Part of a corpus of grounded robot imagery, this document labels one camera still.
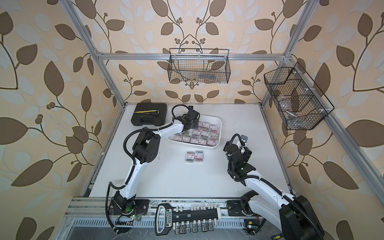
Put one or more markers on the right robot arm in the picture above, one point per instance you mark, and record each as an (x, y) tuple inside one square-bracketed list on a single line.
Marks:
[(293, 216)]

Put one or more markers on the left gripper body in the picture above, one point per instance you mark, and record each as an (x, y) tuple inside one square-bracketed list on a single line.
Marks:
[(194, 124)]

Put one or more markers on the black tool case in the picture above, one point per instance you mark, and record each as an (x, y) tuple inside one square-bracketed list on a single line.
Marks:
[(146, 119)]

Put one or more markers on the white plastic tray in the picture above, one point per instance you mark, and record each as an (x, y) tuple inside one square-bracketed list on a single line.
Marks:
[(206, 135)]

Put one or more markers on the wire basket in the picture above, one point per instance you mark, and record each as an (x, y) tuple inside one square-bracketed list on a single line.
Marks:
[(198, 65), (301, 102)]

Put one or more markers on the back wire basket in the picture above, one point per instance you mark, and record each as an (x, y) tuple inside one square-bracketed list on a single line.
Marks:
[(198, 65)]

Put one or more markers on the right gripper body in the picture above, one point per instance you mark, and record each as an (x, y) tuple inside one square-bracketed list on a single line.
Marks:
[(245, 157)]

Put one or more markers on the paper clip box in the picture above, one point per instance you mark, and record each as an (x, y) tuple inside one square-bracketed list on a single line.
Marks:
[(199, 156), (190, 157)]

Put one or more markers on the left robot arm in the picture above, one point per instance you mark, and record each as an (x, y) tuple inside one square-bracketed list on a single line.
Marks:
[(142, 146)]

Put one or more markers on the socket set holder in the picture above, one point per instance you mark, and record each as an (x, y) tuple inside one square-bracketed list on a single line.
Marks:
[(195, 219)]

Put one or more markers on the right wire basket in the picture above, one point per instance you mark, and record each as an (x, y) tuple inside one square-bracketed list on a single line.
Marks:
[(301, 102)]

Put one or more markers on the yellow handled hex key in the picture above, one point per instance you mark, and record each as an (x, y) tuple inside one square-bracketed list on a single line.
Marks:
[(150, 112)]

